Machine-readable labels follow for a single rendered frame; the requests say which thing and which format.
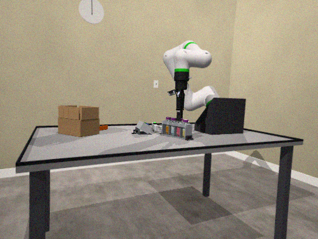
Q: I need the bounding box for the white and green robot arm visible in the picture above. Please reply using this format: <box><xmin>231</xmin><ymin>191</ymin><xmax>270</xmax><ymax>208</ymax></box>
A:
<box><xmin>163</xmin><ymin>41</ymin><xmax>219</xmax><ymax>111</ymax></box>

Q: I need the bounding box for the orange multimeter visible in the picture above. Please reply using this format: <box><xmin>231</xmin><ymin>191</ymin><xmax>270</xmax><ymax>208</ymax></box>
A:
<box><xmin>100</xmin><ymin>124</ymin><xmax>108</xmax><ymax>130</ymax></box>

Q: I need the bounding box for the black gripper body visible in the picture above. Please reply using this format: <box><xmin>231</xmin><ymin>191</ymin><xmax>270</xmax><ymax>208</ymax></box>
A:
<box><xmin>175</xmin><ymin>81</ymin><xmax>188</xmax><ymax>96</ymax></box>

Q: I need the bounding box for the white button panel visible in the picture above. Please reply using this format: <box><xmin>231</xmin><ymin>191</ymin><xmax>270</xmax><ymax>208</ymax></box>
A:
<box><xmin>132</xmin><ymin>121</ymin><xmax>152</xmax><ymax>135</ymax></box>

